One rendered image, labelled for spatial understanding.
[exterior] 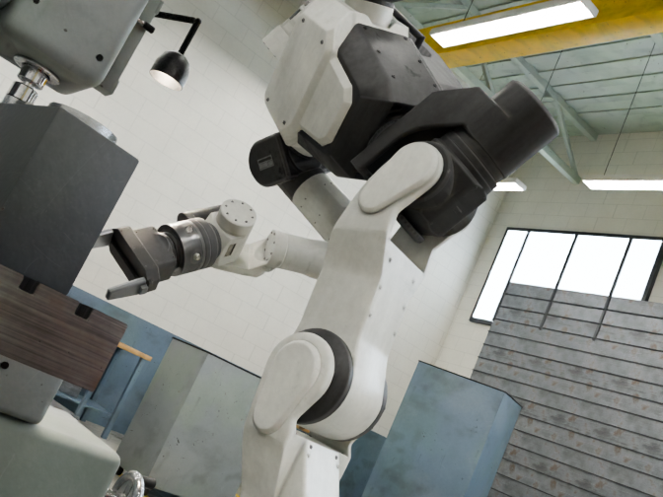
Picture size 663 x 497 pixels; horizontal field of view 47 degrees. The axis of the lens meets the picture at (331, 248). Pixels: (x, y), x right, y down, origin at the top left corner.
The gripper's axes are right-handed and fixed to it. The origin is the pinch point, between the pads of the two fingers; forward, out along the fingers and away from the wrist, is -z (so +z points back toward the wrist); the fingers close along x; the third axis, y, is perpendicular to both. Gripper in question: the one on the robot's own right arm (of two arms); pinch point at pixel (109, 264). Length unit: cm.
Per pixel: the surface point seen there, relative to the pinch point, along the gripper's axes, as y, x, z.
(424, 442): -421, 33, 439
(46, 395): -22.5, -6.2, -8.8
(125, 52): 10.0, 39.4, 21.4
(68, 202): 25.6, -8.8, -16.1
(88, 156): 29.6, -5.8, -13.1
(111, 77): 6.5, 36.8, 18.1
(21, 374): -19.5, -2.6, -11.9
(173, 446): -392, 117, 210
